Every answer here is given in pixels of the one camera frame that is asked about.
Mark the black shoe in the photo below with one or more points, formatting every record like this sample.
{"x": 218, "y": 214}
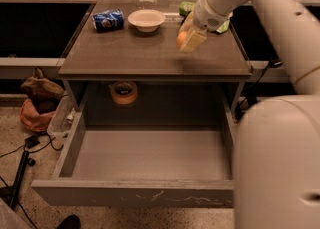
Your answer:
{"x": 71, "y": 222}

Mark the open grey top drawer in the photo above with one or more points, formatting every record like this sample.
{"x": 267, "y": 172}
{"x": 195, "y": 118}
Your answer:
{"x": 144, "y": 167}

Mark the white bowl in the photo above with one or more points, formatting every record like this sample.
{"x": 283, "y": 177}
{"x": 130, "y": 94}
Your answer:
{"x": 146, "y": 20}

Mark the green chip bag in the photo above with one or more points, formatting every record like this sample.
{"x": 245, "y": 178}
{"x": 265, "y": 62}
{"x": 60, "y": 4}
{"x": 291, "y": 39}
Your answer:
{"x": 185, "y": 9}

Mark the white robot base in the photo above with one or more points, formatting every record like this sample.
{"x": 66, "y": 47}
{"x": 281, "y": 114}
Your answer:
{"x": 276, "y": 165}

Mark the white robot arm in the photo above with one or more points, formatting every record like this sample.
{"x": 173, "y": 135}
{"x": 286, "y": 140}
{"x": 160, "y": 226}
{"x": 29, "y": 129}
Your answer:
{"x": 293, "y": 31}

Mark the orange cloth bag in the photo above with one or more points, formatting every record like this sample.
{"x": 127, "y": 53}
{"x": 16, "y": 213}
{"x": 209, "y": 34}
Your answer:
{"x": 32, "y": 119}

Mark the black power adapter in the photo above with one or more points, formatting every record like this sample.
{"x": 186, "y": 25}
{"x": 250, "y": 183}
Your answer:
{"x": 276, "y": 63}

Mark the grey cabinet table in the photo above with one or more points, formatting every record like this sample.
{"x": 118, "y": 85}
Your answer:
{"x": 128, "y": 54}

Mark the crushed blue soda can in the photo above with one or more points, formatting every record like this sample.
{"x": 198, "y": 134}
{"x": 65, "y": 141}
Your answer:
{"x": 108, "y": 20}

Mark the black tripod stand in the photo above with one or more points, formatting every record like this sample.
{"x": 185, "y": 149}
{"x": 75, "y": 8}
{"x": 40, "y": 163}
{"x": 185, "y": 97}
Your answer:
{"x": 9, "y": 194}

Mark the orange fruit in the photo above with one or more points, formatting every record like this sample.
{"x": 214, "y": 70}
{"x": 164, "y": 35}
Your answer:
{"x": 181, "y": 39}

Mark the roll of masking tape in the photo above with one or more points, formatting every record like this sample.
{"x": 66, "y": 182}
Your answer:
{"x": 123, "y": 92}

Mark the brown cloth bag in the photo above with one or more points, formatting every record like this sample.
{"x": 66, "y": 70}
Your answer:
{"x": 39, "y": 88}

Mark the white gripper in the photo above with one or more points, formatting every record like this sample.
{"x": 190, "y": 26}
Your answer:
{"x": 206, "y": 17}

